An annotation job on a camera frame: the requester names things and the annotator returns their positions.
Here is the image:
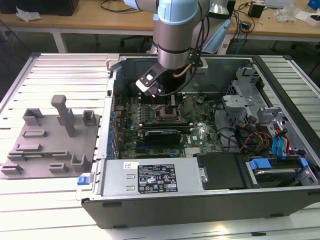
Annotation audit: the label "CPU socket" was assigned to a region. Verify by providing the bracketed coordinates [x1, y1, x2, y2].
[153, 103, 185, 125]

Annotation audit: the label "black RAM slot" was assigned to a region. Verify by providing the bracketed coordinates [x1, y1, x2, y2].
[142, 126, 195, 134]
[139, 121, 194, 128]
[139, 99, 186, 105]
[138, 96, 186, 102]

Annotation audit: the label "black graphics card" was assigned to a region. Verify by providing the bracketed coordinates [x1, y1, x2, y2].
[138, 128, 183, 146]

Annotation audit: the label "green motherboard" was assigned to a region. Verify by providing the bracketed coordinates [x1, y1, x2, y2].
[111, 93, 226, 160]

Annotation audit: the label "silver chipset heat sink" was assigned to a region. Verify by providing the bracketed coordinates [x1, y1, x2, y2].
[184, 146, 201, 158]

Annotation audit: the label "silver metal disk bay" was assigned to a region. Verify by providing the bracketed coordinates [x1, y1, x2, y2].
[221, 66, 270, 130]

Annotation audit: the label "black office chair base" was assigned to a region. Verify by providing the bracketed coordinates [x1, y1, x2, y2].
[120, 34, 155, 55]

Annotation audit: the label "black plastic shroud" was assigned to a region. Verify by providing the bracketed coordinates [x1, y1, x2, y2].
[194, 152, 251, 191]

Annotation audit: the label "silver power supply black label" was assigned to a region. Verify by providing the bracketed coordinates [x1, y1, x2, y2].
[101, 157, 205, 199]

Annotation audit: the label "hard disk in blue carrier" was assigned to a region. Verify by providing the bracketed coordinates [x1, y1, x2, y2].
[245, 156, 311, 189]

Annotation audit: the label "black open PC case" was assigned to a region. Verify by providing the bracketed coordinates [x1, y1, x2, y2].
[75, 53, 320, 230]

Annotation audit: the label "small black box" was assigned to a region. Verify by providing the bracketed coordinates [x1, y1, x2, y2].
[248, 3, 265, 18]

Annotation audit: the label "wooden desk white legs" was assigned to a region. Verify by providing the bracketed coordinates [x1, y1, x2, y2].
[0, 0, 320, 54]

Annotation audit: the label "grey plastic parts rack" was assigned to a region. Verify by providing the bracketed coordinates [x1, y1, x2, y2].
[0, 94, 103, 181]

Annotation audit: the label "grey flat device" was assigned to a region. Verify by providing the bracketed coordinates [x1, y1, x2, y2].
[264, 0, 294, 9]

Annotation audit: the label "clear plastic bag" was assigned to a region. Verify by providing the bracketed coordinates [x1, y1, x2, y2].
[272, 4, 310, 23]

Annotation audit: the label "black monitor box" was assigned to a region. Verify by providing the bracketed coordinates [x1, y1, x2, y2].
[0, 0, 80, 16]

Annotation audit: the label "green RAM stick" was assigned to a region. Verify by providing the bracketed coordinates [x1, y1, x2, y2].
[21, 153, 55, 160]

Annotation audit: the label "small white box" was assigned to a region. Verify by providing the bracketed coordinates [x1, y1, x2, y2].
[306, 13, 320, 27]

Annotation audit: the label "crumpled white paper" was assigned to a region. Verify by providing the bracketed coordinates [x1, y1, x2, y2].
[16, 6, 41, 22]

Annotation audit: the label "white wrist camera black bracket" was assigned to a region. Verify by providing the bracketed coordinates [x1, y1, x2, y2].
[135, 63, 165, 98]

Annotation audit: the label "thin dark wire loop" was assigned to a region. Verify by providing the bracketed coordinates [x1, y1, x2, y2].
[199, 83, 224, 101]

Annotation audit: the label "black wire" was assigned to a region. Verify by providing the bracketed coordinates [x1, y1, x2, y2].
[215, 126, 241, 153]

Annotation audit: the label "blue hanging cable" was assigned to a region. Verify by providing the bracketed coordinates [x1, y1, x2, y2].
[235, 32, 245, 55]

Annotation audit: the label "red power wire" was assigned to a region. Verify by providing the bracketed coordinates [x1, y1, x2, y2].
[241, 131, 273, 152]

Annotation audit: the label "yellow power wire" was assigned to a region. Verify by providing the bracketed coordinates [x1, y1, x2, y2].
[257, 136, 273, 152]

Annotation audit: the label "blue flat data wire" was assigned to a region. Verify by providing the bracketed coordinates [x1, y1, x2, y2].
[271, 136, 281, 158]
[278, 127, 291, 160]

